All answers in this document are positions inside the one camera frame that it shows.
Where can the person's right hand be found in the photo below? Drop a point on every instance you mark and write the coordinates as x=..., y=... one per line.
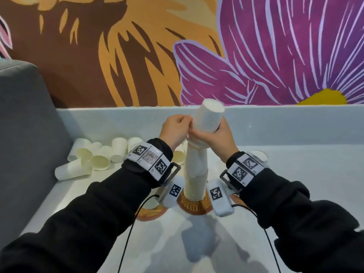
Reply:
x=221, y=142

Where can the person's left hand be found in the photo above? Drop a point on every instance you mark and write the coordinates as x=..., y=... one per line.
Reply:
x=175, y=130

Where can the round woven coaster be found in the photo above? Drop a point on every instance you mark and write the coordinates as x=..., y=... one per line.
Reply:
x=236, y=199
x=193, y=208
x=150, y=214

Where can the pile of paper cups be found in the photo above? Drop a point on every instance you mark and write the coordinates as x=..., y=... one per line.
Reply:
x=99, y=159

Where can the person's right forearm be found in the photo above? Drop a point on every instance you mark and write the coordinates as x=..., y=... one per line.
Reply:
x=307, y=224

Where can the person's left forearm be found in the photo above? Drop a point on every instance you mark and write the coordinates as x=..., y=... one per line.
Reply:
x=85, y=224

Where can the white marker wristband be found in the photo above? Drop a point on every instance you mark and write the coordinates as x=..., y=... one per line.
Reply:
x=244, y=170
x=148, y=157

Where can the grey sofa cushion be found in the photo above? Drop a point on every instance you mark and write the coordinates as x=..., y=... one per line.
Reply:
x=25, y=139

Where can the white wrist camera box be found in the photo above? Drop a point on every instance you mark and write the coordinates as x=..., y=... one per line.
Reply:
x=173, y=193
x=220, y=201

